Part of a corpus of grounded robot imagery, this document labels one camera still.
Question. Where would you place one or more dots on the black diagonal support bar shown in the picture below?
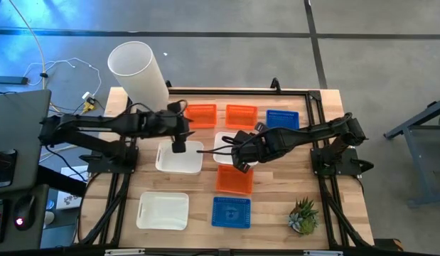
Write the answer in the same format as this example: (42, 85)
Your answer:
(59, 181)

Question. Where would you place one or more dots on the white cylinder shade table lamp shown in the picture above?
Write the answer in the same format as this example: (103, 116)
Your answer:
(138, 74)

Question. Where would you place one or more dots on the black power strip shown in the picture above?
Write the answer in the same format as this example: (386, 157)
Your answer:
(10, 80)

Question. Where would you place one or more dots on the white plastic storage bin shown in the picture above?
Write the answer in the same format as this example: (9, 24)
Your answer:
(178, 163)
(162, 210)
(221, 160)

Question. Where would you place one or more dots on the grey-blue metal side table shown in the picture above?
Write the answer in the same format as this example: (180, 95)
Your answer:
(415, 160)

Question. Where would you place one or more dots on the black computer mouse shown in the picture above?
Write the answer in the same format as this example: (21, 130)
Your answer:
(24, 209)

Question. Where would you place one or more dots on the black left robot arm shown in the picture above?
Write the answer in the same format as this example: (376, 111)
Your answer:
(99, 122)

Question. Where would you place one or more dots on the grey side desk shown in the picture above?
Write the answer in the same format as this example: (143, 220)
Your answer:
(20, 124)

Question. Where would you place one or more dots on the black floor foot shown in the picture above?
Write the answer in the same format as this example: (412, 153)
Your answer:
(388, 244)

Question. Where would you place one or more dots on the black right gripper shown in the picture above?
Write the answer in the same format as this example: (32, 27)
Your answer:
(251, 149)

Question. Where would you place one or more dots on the white printed carton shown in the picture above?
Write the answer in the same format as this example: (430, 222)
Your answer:
(68, 202)

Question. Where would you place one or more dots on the green potted succulent plant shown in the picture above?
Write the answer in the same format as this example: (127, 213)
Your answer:
(304, 218)

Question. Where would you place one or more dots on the black aluminium table frame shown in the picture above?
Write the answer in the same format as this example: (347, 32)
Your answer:
(241, 92)

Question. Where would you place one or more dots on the white power adapter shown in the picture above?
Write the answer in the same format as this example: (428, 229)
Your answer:
(87, 96)

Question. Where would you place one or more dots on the blue slotted plastic basket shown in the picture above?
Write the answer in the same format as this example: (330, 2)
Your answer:
(231, 212)
(281, 119)

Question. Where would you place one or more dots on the white cup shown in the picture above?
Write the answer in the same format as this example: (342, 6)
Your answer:
(49, 218)

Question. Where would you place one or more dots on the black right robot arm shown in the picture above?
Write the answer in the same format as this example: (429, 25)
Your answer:
(305, 137)

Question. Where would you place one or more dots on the yellow plug connector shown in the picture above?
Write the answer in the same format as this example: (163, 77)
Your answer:
(89, 106)

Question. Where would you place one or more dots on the white rail label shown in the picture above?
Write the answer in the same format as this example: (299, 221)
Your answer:
(322, 253)
(123, 252)

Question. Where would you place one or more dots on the black smartphone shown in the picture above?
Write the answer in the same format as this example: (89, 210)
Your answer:
(3, 169)

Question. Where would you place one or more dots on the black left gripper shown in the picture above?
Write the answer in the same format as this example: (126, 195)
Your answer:
(166, 124)

